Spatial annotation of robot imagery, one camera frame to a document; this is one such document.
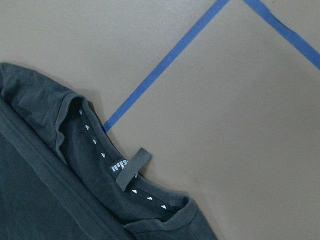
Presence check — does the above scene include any black graphic t-shirt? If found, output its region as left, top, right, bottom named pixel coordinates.
left=0, top=63, right=216, bottom=240

